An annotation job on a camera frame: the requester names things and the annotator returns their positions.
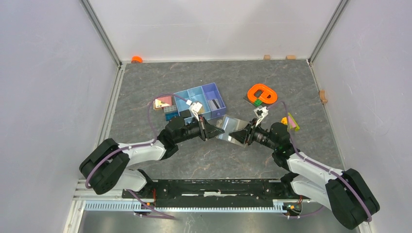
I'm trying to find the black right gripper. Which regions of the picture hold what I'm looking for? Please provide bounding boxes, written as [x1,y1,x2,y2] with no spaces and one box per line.
[228,118,277,150]

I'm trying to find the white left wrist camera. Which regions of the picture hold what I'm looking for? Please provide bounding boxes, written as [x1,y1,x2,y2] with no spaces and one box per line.
[186,100,203,121]

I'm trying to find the purple cable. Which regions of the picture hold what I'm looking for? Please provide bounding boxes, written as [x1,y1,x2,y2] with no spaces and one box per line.
[267,101,373,223]
[85,94,194,221]

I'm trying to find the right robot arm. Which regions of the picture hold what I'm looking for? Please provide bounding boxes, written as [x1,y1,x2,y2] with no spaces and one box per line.
[229,118,380,230]

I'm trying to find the colourful building block stack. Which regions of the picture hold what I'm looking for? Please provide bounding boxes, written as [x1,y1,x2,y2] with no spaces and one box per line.
[281,113,300,131]

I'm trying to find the blue building block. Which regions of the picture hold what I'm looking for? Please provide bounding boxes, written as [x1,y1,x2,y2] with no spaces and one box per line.
[165,112,179,121]

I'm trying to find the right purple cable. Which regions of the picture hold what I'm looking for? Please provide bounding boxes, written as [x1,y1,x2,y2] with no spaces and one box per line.
[267,101,373,223]

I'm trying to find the purple plastic drawer box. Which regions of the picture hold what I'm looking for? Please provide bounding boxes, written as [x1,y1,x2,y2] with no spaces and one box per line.
[201,83,226,119]

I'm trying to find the light blue middle drawer box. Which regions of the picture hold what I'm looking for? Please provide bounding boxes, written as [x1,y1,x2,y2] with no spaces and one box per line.
[188,86,211,120]

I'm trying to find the green block on black plate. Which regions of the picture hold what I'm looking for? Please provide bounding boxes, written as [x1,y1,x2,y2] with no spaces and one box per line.
[243,97,268,108]

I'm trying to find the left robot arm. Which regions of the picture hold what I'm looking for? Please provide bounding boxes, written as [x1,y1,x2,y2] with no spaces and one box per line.
[79,116,224,198]

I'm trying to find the clear plastic block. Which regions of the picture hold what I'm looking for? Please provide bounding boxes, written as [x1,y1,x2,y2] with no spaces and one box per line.
[163,105,177,114]

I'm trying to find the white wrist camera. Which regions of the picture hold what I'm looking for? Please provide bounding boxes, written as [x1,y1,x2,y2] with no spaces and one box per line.
[186,100,203,121]
[254,106,268,127]

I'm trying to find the pink card box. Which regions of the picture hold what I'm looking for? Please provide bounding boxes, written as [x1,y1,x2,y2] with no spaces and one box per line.
[153,96,173,110]

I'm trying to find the black card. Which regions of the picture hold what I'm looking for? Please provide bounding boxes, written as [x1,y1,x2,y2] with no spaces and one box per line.
[179,109,192,118]

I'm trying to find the wooden arch piece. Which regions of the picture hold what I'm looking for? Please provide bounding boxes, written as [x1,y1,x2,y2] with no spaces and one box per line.
[319,90,328,104]

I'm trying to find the orange cap at wall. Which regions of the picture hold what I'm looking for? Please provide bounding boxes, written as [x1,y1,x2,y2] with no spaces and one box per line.
[131,56,143,64]

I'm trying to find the orange plastic ring toy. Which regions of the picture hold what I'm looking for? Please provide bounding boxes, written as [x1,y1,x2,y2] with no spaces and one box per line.
[246,83,278,104]

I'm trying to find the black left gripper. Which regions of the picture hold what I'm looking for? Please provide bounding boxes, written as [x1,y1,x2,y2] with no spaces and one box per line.
[175,114,224,144]

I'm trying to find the light blue drawer box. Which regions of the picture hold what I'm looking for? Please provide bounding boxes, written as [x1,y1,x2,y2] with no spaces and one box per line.
[188,86,211,120]
[174,90,193,123]

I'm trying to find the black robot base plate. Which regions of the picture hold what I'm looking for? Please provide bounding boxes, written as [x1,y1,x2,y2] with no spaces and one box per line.
[135,173,306,208]

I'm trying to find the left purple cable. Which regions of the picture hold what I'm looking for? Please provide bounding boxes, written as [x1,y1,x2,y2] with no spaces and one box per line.
[85,94,194,221]

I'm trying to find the light blue left drawer box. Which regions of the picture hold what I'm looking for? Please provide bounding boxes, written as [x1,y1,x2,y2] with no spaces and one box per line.
[174,90,193,123]

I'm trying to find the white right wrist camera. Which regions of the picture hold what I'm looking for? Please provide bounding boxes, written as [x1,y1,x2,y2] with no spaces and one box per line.
[254,106,268,127]

